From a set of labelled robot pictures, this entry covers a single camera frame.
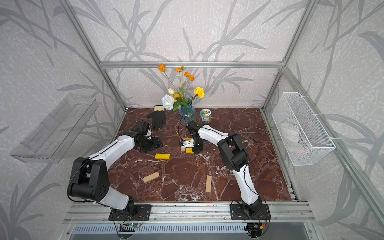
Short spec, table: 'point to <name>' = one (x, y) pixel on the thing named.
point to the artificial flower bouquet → (173, 99)
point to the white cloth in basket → (291, 134)
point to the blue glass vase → (187, 114)
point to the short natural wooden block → (183, 148)
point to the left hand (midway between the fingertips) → (158, 146)
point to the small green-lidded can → (205, 114)
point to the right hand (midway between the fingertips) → (197, 147)
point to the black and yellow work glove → (158, 116)
